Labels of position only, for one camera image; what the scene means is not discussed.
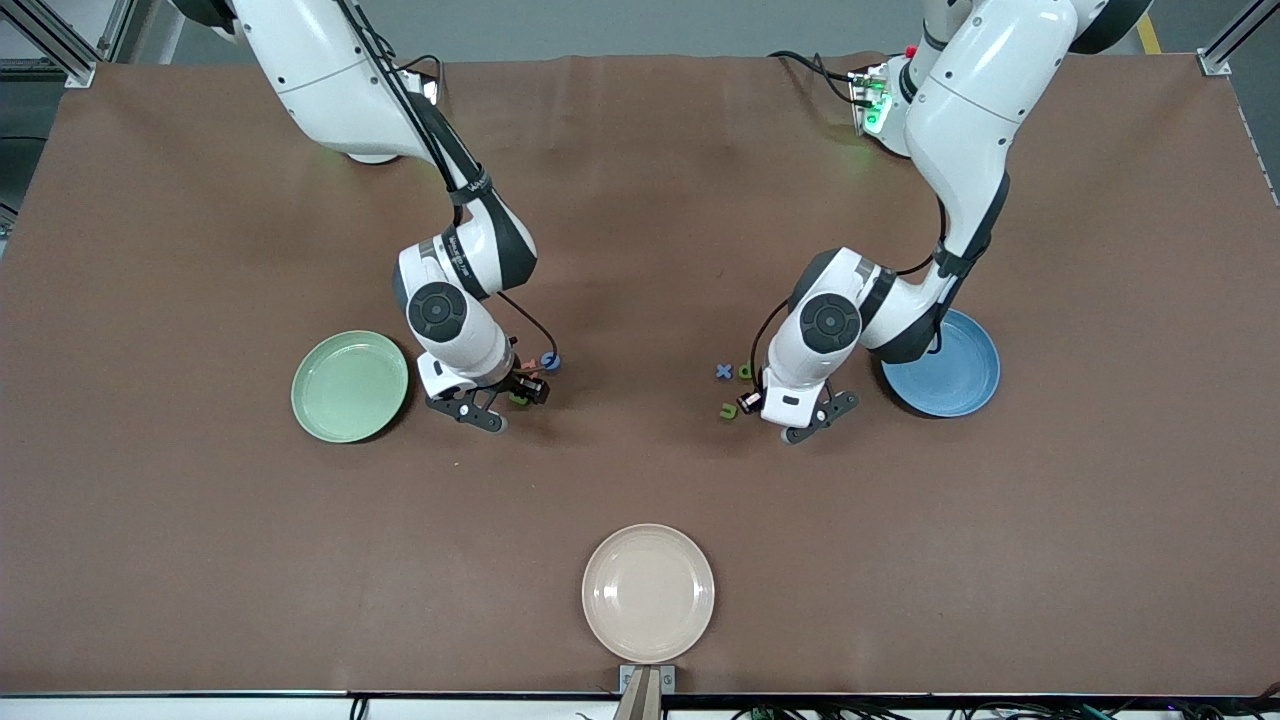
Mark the brown table cover sheet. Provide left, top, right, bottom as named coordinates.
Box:
left=0, top=52, right=1280, bottom=698

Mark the beige plate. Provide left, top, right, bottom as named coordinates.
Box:
left=581, top=523, right=716, bottom=664

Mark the light green plate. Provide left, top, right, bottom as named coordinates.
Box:
left=290, top=330, right=410, bottom=444

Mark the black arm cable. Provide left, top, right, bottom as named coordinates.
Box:
left=335, top=0, right=561, bottom=369
left=750, top=175, right=1011, bottom=396

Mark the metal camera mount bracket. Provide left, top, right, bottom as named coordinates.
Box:
left=613, top=664, right=677, bottom=720

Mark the black base cable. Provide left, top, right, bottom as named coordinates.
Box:
left=768, top=48, right=873, bottom=107
left=398, top=55, right=446, bottom=101

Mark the blue plate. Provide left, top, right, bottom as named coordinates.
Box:
left=880, top=308, right=1002, bottom=419

